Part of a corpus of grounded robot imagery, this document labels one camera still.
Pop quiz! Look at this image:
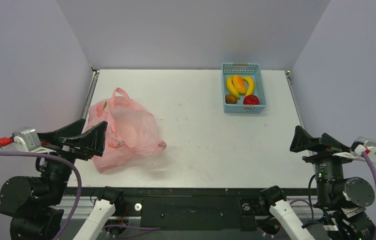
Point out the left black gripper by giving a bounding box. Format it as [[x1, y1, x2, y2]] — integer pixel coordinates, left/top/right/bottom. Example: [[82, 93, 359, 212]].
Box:
[[37, 116, 107, 203]]

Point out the pink plastic bag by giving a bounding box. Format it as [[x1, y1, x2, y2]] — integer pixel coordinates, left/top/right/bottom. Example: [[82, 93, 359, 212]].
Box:
[[85, 87, 167, 173]]

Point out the red fake apple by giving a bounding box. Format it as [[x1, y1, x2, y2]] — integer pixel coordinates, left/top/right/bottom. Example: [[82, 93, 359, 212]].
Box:
[[243, 94, 260, 105]]

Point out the brown fake kiwi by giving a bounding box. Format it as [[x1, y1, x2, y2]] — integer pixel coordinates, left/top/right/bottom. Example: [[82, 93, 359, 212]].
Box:
[[225, 94, 238, 105]]

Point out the fake orange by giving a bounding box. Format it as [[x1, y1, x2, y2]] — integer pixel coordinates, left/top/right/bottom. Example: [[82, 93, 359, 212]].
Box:
[[232, 75, 246, 95]]

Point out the yellow fake banana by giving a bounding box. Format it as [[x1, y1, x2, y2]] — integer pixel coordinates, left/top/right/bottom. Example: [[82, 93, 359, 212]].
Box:
[[243, 76, 255, 96], [226, 76, 240, 99]]

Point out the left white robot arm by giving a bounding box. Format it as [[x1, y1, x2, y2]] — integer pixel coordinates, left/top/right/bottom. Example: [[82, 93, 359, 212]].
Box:
[[0, 119, 108, 240]]

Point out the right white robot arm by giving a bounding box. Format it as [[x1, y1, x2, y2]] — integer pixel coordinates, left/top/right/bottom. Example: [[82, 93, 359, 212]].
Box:
[[258, 125, 376, 240]]

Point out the light blue plastic basket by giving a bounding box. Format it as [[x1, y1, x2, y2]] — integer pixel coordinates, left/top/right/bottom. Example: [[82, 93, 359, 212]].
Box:
[[221, 62, 267, 114]]

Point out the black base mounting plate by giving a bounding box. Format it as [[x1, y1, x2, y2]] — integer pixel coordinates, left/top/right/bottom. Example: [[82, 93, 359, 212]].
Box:
[[108, 187, 270, 231]]

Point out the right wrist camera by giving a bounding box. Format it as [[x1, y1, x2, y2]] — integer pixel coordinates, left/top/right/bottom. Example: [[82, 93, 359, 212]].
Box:
[[333, 136, 376, 164]]

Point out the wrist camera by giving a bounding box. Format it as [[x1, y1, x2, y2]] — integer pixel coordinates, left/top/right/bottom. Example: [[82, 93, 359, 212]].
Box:
[[0, 127, 43, 153], [333, 136, 376, 164]]

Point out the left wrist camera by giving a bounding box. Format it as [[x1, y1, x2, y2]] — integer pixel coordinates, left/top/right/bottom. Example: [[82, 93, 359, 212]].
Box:
[[0, 127, 43, 153]]

